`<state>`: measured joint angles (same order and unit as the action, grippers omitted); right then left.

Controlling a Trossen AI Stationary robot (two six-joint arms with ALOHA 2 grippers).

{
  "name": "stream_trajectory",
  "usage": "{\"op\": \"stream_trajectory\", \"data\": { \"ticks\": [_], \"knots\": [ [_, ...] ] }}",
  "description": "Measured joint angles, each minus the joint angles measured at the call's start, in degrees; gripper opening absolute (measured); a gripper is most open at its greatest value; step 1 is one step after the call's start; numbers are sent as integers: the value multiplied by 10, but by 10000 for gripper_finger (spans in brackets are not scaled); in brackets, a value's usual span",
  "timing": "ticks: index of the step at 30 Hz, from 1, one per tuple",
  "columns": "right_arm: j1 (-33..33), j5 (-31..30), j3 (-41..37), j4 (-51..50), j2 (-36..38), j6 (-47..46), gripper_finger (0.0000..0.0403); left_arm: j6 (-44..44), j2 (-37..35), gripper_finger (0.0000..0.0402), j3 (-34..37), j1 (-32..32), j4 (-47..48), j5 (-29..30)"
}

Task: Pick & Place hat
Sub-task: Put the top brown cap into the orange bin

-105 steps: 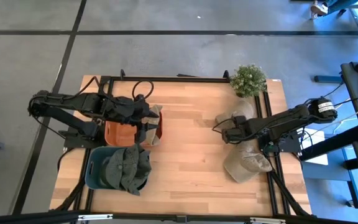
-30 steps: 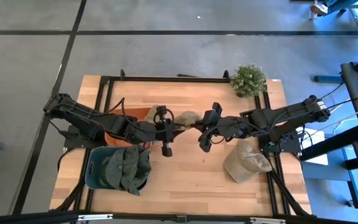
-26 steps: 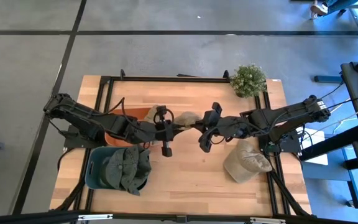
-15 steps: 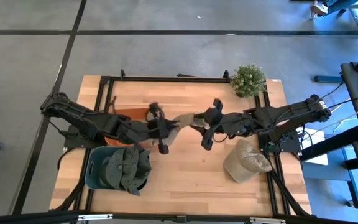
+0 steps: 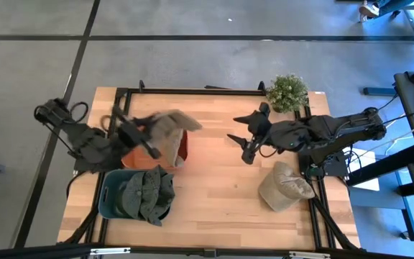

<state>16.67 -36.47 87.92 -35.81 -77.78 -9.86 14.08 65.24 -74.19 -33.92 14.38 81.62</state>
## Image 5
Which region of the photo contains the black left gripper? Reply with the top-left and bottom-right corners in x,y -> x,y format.
115,114 -> 162,160

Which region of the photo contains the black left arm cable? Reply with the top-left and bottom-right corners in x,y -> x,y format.
68,101 -> 91,125

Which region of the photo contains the blue desk foot bar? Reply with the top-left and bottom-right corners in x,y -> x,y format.
363,86 -> 398,96

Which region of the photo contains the potted green plant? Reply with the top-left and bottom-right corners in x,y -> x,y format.
265,73 -> 311,114

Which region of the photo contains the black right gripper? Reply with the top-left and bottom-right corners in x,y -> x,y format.
226,101 -> 278,165

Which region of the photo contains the black aluminium table frame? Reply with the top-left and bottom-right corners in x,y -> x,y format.
57,79 -> 361,251

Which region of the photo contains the black crossbar with silver brackets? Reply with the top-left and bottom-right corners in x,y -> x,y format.
0,242 -> 414,259

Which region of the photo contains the person's foot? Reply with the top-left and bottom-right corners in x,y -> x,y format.
358,0 -> 381,19

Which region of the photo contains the black desk beam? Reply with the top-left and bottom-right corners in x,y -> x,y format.
346,143 -> 414,186

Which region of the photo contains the orange plastic bin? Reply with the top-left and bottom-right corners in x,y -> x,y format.
120,129 -> 189,171

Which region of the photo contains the blue plastic bin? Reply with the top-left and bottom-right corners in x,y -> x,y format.
97,168 -> 174,221

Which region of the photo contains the tan cap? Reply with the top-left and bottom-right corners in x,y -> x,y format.
258,160 -> 316,213
148,109 -> 203,145

